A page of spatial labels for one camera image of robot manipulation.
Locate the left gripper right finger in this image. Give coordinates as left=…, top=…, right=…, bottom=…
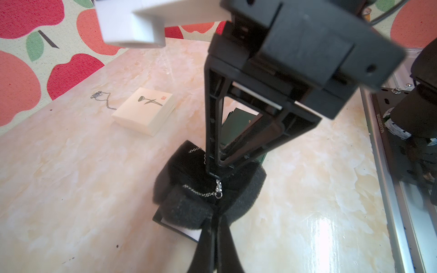
left=217, top=216, right=244, bottom=273

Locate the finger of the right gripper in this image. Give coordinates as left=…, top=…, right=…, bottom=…
left=204, top=56, right=227, bottom=178
left=218, top=85, right=322, bottom=169

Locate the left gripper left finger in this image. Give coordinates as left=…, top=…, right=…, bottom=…
left=188, top=217, right=217, bottom=273

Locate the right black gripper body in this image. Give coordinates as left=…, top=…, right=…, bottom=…
left=208, top=1, right=406, bottom=119

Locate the green jewelry box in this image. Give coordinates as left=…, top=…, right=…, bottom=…
left=151, top=107, right=269, bottom=243

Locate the black foam jewelry insert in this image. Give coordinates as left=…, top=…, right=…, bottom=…
left=152, top=141, right=266, bottom=230

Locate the cream lift-off box lid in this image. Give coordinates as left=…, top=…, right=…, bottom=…
left=112, top=88, right=176, bottom=137

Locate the silver pendant necklace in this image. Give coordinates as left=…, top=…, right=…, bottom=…
left=90, top=90, right=118, bottom=111

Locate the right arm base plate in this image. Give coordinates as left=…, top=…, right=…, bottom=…
left=372, top=84, right=437, bottom=205

